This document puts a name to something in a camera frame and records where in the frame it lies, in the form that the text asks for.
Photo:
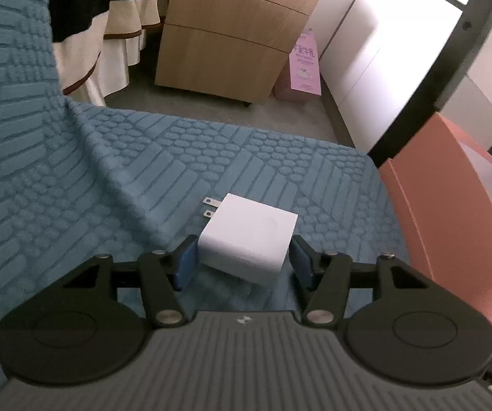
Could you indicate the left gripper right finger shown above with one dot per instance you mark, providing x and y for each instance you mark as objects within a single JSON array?
[{"x": 396, "y": 322}]

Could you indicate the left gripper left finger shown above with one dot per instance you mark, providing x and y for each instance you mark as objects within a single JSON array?
[{"x": 93, "y": 321}]

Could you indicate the white power adapter plug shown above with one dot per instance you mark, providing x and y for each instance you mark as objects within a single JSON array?
[{"x": 246, "y": 238}]

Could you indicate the pink storage box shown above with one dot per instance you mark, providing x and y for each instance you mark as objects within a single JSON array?
[{"x": 440, "y": 185}]

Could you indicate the blue textured blanket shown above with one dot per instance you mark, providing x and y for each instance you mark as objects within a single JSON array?
[{"x": 77, "y": 180}]

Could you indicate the striped cream bedding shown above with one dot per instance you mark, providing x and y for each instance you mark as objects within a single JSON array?
[{"x": 96, "y": 41}]

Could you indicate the wooden drawer cabinet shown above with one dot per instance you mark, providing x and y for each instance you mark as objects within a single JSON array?
[{"x": 232, "y": 49}]

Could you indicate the white chair with black frame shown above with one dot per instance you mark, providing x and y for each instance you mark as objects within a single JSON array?
[{"x": 390, "y": 64}]

